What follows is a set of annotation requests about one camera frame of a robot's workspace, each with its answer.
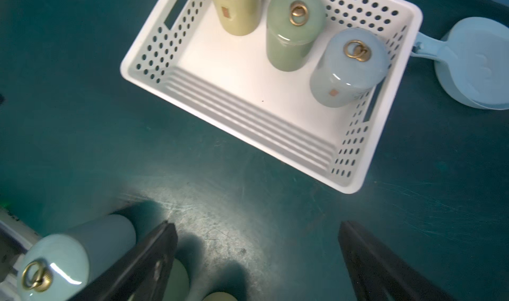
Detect white perforated plastic basket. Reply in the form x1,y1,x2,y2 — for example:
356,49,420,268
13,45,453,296
120,0,423,194

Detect light blue dustpan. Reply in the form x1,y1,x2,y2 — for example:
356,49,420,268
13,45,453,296
411,17,508,111

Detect grey-blue tea canister back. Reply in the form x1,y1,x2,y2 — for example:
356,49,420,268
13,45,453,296
310,28,390,108

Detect green tea canister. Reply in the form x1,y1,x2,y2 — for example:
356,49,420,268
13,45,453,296
266,0,326,72
162,259,190,301

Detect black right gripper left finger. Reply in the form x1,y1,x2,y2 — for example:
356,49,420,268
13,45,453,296
70,221,178,300

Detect yellow tea canister front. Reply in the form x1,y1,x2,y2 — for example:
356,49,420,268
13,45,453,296
203,292,237,301

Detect blue tea canister front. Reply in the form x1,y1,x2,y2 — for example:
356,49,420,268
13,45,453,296
17,214,137,300

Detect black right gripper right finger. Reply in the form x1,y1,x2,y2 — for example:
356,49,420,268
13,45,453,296
338,221,454,300

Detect yellow tea canister back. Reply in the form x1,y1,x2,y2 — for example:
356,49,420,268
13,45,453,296
213,0,262,36

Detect yellow tea canister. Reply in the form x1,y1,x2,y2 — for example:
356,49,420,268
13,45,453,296
213,0,262,36
203,292,237,301

